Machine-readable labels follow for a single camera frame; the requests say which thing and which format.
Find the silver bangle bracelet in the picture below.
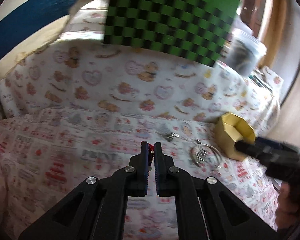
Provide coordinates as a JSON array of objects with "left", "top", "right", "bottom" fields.
[{"left": 190, "top": 143, "right": 223, "bottom": 169}]

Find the person's right hand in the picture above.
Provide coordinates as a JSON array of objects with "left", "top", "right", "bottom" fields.
[{"left": 275, "top": 182, "right": 300, "bottom": 231}]

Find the gold octagonal box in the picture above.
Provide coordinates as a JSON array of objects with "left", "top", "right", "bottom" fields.
[{"left": 214, "top": 112, "right": 256, "bottom": 161}]

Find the christmas print cloth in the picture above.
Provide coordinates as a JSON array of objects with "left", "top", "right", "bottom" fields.
[{"left": 0, "top": 108, "right": 277, "bottom": 239}]

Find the clear plastic lidded tub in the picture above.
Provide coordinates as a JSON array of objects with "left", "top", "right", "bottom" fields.
[{"left": 224, "top": 28, "right": 267, "bottom": 77}]

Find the baby bear print cloth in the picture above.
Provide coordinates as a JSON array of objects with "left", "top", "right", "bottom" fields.
[{"left": 0, "top": 3, "right": 282, "bottom": 134}]

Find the green black checkered box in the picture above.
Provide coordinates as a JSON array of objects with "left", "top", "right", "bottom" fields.
[{"left": 103, "top": 0, "right": 239, "bottom": 67}]

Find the striped Paris bag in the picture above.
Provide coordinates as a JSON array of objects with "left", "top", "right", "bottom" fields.
[{"left": 0, "top": 0, "right": 93, "bottom": 79}]

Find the wooden window frame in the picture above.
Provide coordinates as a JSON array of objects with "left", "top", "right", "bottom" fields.
[{"left": 239, "top": 0, "right": 287, "bottom": 69}]

